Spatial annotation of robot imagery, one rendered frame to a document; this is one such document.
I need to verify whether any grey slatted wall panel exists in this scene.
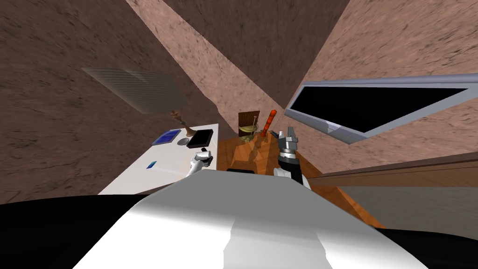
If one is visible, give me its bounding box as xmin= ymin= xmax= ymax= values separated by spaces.
xmin=82 ymin=67 xmax=188 ymax=115

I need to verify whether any black box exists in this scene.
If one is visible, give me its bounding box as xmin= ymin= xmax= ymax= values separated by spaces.
xmin=186 ymin=128 xmax=215 ymax=149

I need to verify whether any white desk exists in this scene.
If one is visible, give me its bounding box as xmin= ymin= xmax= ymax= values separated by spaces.
xmin=98 ymin=123 xmax=220 ymax=196

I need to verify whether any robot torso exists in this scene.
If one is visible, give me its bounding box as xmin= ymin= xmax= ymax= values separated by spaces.
xmin=72 ymin=168 xmax=430 ymax=269

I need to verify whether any orange red pepper mill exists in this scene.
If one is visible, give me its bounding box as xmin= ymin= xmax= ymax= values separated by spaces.
xmin=260 ymin=109 xmax=278 ymax=138

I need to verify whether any brown wooden box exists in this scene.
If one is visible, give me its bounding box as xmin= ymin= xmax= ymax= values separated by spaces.
xmin=238 ymin=110 xmax=261 ymax=131

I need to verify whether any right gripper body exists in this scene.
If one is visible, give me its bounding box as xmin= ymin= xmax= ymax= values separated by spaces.
xmin=278 ymin=136 xmax=300 ymax=151

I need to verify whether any grey framed window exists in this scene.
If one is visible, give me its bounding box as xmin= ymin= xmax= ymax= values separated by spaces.
xmin=283 ymin=73 xmax=478 ymax=146

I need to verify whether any olive green bowl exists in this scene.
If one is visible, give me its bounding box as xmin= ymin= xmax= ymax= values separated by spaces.
xmin=239 ymin=125 xmax=260 ymax=143

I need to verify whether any blue book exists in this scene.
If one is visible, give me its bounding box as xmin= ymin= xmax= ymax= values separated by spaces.
xmin=151 ymin=128 xmax=183 ymax=147

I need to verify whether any orange wooden table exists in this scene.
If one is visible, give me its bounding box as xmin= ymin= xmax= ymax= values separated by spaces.
xmin=216 ymin=131 xmax=386 ymax=229

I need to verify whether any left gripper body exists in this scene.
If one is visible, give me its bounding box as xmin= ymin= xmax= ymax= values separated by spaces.
xmin=192 ymin=150 xmax=214 ymax=168

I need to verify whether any brown wooden figurine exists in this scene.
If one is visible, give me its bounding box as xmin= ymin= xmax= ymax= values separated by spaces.
xmin=169 ymin=110 xmax=197 ymax=138

